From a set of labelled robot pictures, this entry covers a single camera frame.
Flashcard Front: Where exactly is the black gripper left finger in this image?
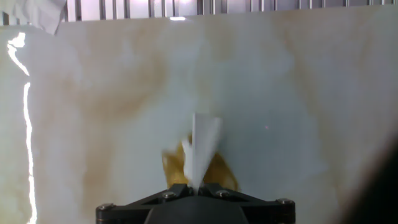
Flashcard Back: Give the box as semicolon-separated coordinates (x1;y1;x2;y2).
95;183;195;224

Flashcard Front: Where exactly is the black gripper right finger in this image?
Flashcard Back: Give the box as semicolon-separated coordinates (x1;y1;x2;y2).
198;182;296;224

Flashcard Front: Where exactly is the gold tissue pack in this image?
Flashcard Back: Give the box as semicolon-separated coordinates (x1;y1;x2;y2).
161;136;240;192

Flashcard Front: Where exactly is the white napkin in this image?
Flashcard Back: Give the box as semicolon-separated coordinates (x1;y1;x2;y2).
181;112;223;190

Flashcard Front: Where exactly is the marble pattern board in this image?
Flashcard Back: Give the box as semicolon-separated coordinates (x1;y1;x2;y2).
0;4;398;224

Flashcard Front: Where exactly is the crumpled white tissue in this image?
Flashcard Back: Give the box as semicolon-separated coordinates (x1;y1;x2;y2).
0;0;68;35

